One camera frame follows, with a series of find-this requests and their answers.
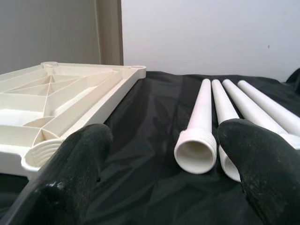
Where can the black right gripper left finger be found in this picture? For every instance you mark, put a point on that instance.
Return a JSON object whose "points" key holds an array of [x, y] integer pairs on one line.
{"points": [[77, 164]]}

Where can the pale door frame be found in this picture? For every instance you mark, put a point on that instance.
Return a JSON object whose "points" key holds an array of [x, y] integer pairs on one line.
{"points": [[110, 30]]}

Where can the white plastic table leg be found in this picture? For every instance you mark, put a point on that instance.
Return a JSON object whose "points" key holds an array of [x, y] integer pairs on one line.
{"points": [[269, 103], [243, 103], [201, 112], [221, 107]]}

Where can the white plastic table top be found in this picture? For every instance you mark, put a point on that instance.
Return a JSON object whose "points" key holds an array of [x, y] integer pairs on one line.
{"points": [[70, 93]]}

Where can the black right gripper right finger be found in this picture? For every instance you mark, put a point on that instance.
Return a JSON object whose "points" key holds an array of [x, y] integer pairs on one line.
{"points": [[264, 168]]}

